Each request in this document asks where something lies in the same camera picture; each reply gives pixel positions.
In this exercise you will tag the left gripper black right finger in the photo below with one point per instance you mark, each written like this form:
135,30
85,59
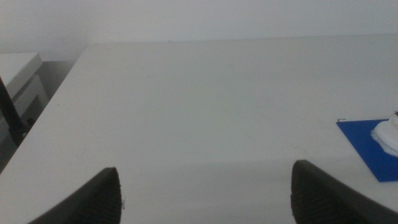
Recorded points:
317,199

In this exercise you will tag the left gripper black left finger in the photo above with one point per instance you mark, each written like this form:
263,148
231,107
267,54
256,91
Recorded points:
96,202

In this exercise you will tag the blue rectangular mat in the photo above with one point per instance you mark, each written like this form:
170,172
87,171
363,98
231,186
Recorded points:
362,140

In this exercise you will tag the black stand pole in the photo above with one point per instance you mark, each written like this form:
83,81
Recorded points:
10,116

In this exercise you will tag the white side cabinet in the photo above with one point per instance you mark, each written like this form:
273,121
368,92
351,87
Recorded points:
18,68

